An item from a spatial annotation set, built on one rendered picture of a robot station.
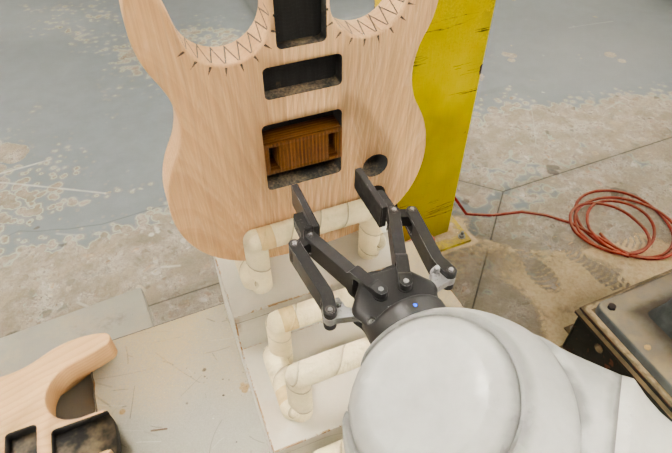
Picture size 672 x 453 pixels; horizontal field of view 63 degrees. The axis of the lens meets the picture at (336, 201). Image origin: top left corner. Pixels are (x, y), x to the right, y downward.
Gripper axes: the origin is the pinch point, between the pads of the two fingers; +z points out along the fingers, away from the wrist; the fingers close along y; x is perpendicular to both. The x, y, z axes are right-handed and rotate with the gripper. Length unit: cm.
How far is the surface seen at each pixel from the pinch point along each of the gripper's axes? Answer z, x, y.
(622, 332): 13, -102, 101
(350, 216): 7.1, -10.9, 5.1
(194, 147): 10.3, 3.7, -12.9
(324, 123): 11.7, 1.8, 3.2
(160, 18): 10.3, 18.8, -13.5
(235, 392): 3.2, -38.6, -15.1
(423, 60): 89, -42, 65
